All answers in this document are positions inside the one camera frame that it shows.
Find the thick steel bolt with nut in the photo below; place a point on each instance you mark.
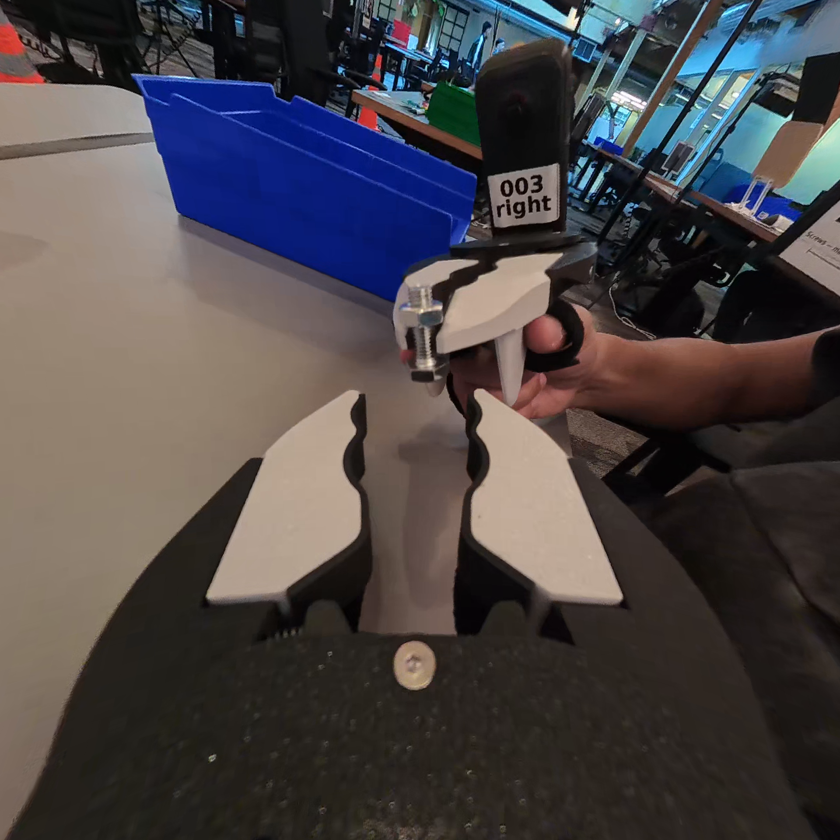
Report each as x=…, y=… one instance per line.
x=423, y=342

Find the wooden table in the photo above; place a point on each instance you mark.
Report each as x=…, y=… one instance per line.
x=394, y=108

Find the person's right hand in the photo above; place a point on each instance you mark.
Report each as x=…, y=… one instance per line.
x=571, y=384

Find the green plastic bin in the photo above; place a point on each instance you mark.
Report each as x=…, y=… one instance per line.
x=453, y=111

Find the orange traffic cone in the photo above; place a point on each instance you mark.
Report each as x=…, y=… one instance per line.
x=371, y=105
x=16, y=52

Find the person's dark shirt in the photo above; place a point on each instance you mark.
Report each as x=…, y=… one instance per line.
x=774, y=558

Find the blue plastic bin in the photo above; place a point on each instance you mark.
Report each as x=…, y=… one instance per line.
x=295, y=197

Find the framed marker sign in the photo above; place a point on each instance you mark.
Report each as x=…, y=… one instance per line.
x=820, y=249

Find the document stand with black board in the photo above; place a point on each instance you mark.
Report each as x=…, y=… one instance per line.
x=797, y=154

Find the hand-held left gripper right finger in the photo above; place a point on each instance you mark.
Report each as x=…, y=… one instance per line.
x=538, y=525

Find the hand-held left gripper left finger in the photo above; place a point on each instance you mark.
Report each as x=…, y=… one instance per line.
x=295, y=525

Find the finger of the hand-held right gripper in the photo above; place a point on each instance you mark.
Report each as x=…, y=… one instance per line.
x=439, y=268
x=499, y=302

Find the person's right forearm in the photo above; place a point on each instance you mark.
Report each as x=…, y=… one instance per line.
x=689, y=380

